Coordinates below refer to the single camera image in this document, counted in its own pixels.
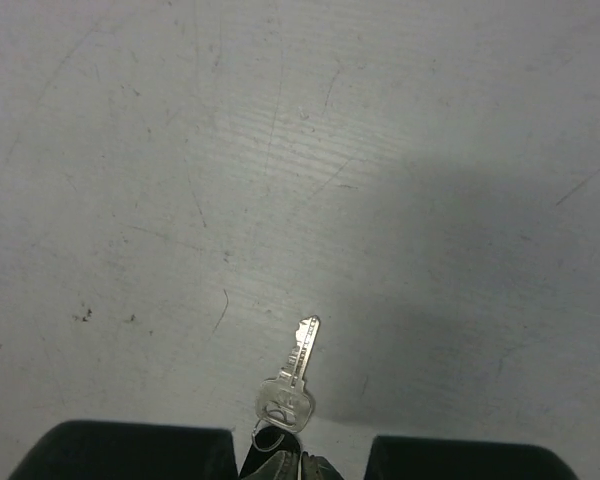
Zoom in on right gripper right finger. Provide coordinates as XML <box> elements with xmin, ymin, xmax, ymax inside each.
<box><xmin>364</xmin><ymin>436</ymin><xmax>577</xmax><ymax>480</ymax></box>

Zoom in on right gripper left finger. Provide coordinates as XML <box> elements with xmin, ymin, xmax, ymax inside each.
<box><xmin>10</xmin><ymin>420</ymin><xmax>236</xmax><ymax>479</ymax></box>

